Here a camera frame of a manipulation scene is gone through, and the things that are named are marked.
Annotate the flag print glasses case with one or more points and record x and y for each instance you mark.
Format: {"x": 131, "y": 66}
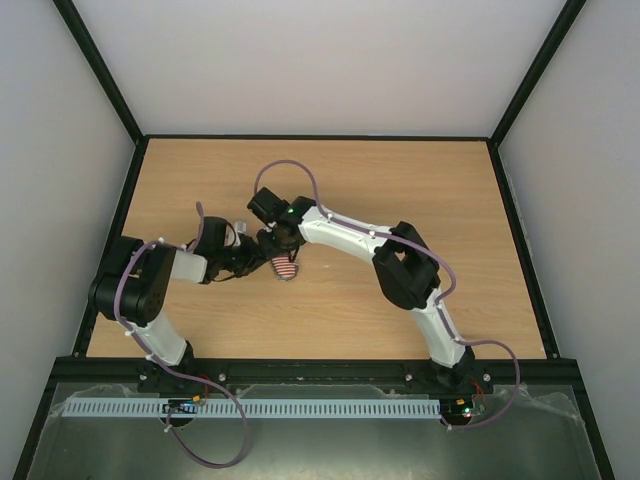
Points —
{"x": 284, "y": 268}

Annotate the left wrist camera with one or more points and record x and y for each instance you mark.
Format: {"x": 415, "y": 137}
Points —
{"x": 239, "y": 232}

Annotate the light blue slotted cable duct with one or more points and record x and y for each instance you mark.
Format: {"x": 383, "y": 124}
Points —
{"x": 259, "y": 408}

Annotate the electronics board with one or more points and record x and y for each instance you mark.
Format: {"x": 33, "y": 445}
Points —
{"x": 464, "y": 407}
{"x": 187, "y": 406}

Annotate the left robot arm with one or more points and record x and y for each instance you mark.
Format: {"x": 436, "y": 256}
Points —
{"x": 131, "y": 286}

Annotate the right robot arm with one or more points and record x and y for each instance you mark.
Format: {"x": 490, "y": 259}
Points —
{"x": 406, "y": 270}

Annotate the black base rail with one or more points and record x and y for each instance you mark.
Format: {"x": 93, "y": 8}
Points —
{"x": 400, "y": 376}

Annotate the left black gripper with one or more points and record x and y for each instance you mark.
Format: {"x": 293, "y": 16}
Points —
{"x": 254, "y": 258}

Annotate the right electronics board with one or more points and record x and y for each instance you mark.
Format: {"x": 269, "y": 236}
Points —
{"x": 464, "y": 407}

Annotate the left electronics board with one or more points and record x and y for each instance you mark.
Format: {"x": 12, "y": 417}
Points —
{"x": 187, "y": 406}

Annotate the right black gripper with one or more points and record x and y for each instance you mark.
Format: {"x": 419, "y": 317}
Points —
{"x": 282, "y": 245}

